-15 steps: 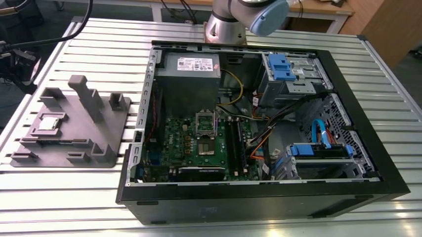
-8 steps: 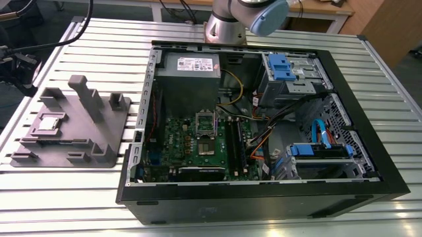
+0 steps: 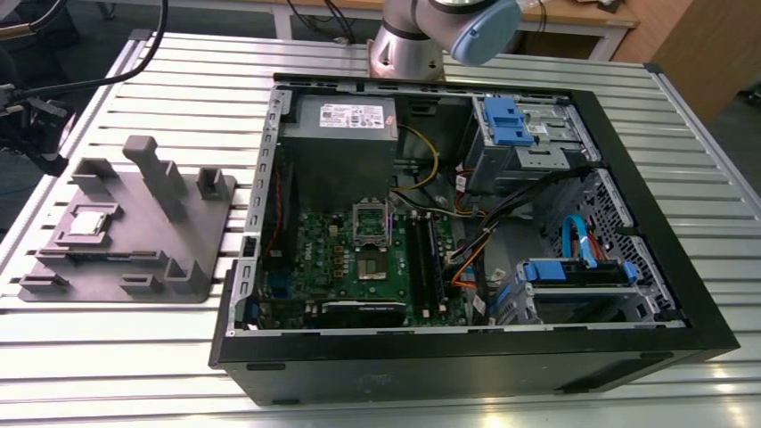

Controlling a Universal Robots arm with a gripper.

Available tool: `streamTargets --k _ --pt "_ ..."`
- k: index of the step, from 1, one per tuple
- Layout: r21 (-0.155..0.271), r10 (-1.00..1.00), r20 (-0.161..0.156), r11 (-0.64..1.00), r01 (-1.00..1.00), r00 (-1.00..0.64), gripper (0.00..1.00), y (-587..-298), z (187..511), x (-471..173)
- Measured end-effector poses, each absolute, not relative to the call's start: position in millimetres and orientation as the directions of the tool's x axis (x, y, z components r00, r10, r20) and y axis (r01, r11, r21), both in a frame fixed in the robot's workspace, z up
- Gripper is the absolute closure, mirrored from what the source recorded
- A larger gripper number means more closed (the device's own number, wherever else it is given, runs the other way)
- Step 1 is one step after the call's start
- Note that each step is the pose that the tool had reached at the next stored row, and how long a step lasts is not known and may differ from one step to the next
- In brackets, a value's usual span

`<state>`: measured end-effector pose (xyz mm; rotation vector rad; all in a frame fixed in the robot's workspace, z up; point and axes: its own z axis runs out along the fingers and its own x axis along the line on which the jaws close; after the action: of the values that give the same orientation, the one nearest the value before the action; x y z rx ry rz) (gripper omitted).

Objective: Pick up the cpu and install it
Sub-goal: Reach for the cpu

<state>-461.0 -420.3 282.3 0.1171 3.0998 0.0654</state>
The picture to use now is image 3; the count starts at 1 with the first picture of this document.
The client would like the grey power supply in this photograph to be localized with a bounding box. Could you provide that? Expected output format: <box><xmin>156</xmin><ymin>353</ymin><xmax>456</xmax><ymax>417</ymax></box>
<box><xmin>278</xmin><ymin>94</ymin><xmax>402</xmax><ymax>210</ymax></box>

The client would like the green motherboard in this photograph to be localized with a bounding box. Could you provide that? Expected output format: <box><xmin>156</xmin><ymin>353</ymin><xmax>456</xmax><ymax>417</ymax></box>
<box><xmin>259</xmin><ymin>195</ymin><xmax>478</xmax><ymax>330</ymax></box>

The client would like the grey metal disk bay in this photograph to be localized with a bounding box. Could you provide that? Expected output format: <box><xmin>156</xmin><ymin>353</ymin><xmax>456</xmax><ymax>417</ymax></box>
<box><xmin>491</xmin><ymin>259</ymin><xmax>659</xmax><ymax>326</ymax></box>

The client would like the blue board connector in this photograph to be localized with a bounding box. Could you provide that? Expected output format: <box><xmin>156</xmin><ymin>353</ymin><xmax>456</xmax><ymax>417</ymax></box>
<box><xmin>268</xmin><ymin>272</ymin><xmax>294</xmax><ymax>299</ymax></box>

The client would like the CPU socket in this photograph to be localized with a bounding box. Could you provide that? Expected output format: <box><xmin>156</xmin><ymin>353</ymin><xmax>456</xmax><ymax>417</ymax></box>
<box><xmin>354</xmin><ymin>245</ymin><xmax>396</xmax><ymax>284</ymax></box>

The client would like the blue plastic drive latch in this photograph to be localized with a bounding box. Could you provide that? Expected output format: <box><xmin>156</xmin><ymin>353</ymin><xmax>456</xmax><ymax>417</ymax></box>
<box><xmin>483</xmin><ymin>95</ymin><xmax>535</xmax><ymax>147</ymax></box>

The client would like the black wire bundle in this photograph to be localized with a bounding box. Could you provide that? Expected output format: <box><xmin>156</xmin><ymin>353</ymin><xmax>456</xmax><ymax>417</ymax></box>
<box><xmin>448</xmin><ymin>165</ymin><xmax>600</xmax><ymax>268</ymax></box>

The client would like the metal socket cover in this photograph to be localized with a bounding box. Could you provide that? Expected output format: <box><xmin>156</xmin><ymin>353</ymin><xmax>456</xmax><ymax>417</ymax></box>
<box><xmin>352</xmin><ymin>197</ymin><xmax>392</xmax><ymax>247</ymax></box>

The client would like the black PC case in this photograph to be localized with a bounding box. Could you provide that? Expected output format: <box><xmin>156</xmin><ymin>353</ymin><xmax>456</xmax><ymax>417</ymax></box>
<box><xmin>207</xmin><ymin>70</ymin><xmax>743</xmax><ymax>407</ymax></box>

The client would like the silver CPU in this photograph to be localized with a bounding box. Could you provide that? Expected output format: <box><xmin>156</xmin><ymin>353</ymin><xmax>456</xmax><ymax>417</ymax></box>
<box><xmin>67</xmin><ymin>210</ymin><xmax>114</xmax><ymax>236</ymax></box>

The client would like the grey metal drive cage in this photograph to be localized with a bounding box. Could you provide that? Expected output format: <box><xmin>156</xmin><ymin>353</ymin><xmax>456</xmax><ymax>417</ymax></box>
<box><xmin>466</xmin><ymin>93</ymin><xmax>603</xmax><ymax>193</ymax></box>

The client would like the brown wooden cabinet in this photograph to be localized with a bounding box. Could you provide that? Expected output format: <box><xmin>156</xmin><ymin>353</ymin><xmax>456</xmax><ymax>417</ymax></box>
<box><xmin>615</xmin><ymin>0</ymin><xmax>761</xmax><ymax>124</ymax></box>

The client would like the black graphics card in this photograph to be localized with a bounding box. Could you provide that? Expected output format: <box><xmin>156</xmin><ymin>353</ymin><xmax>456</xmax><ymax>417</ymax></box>
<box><xmin>306</xmin><ymin>299</ymin><xmax>412</xmax><ymax>330</ymax></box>

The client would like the red yellow wire bundle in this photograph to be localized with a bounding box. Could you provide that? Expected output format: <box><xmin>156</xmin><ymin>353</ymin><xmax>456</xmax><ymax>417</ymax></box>
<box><xmin>450</xmin><ymin>162</ymin><xmax>484</xmax><ymax>218</ymax></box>

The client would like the blue flat wire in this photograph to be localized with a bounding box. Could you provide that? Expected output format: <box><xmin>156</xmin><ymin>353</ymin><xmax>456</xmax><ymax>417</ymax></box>
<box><xmin>560</xmin><ymin>212</ymin><xmax>602</xmax><ymax>269</ymax></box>

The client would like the thin black cable with plug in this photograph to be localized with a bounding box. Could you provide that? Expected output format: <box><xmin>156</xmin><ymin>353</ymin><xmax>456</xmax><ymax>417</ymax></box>
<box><xmin>284</xmin><ymin>0</ymin><xmax>359</xmax><ymax>46</ymax></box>

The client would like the orange wire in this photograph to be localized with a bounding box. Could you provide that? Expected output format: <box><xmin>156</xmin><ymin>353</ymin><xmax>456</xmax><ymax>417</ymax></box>
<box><xmin>450</xmin><ymin>261</ymin><xmax>480</xmax><ymax>293</ymax></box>

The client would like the hard disk in blue carrier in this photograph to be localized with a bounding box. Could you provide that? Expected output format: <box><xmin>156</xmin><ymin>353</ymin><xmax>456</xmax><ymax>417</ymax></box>
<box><xmin>515</xmin><ymin>259</ymin><xmax>639</xmax><ymax>287</ymax></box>

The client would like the black RAM slot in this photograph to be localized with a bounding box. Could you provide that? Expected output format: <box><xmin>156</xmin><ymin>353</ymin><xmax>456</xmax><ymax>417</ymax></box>
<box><xmin>407</xmin><ymin>211</ymin><xmax>432</xmax><ymax>317</ymax></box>
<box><xmin>415</xmin><ymin>211</ymin><xmax>440</xmax><ymax>316</ymax></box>
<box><xmin>423</xmin><ymin>211</ymin><xmax>447</xmax><ymax>313</ymax></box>

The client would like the wooden desk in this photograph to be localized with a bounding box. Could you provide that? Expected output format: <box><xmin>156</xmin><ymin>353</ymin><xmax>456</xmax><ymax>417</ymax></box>
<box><xmin>518</xmin><ymin>0</ymin><xmax>643</xmax><ymax>62</ymax></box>

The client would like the grey parts rack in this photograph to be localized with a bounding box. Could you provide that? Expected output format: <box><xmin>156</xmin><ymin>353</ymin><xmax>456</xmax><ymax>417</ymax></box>
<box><xmin>16</xmin><ymin>136</ymin><xmax>239</xmax><ymax>305</ymax></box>

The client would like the thick black cable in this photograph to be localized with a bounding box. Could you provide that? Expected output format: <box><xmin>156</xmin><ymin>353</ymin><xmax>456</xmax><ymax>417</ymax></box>
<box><xmin>0</xmin><ymin>0</ymin><xmax>174</xmax><ymax>102</ymax></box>

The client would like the green RAM stick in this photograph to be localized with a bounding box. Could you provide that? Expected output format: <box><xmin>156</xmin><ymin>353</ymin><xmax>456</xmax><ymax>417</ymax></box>
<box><xmin>63</xmin><ymin>251</ymin><xmax>138</xmax><ymax>263</ymax></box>

